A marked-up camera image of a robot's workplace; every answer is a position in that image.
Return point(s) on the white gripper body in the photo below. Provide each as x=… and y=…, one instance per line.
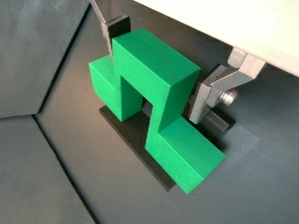
x=259, y=26

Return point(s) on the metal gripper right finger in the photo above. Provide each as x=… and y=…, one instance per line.
x=218, y=88

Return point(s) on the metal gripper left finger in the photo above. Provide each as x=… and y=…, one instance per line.
x=114, y=21

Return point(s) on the green bridge-shaped block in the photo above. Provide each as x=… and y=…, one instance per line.
x=147, y=71

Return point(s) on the black fixture bracket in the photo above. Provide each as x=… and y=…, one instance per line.
x=214, y=126

